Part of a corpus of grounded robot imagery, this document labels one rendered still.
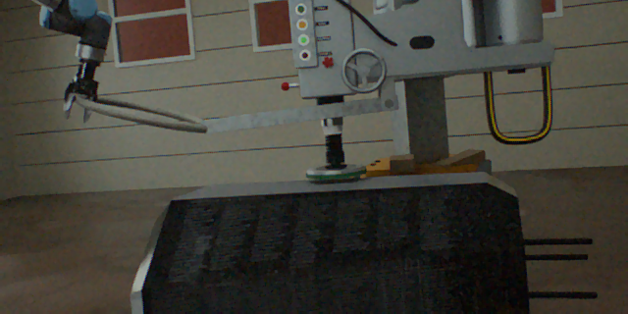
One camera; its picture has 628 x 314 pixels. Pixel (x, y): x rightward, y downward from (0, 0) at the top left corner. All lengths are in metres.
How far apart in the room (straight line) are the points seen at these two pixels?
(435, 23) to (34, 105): 8.96
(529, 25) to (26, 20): 9.23
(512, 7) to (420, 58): 0.35
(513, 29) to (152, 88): 7.62
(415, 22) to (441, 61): 0.16
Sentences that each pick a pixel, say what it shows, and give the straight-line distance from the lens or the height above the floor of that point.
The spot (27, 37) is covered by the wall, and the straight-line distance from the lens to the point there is 10.61.
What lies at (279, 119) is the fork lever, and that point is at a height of 1.04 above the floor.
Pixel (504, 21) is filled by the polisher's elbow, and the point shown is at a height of 1.31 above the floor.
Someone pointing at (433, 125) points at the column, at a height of 0.95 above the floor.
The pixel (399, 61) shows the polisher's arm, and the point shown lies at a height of 1.20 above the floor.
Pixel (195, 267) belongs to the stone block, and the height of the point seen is 0.62.
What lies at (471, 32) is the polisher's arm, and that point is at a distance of 2.26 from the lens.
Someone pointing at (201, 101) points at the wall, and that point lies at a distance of 8.92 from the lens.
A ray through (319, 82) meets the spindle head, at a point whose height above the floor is 1.15.
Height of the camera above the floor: 1.09
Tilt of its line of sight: 3 degrees down
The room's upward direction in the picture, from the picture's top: 5 degrees counter-clockwise
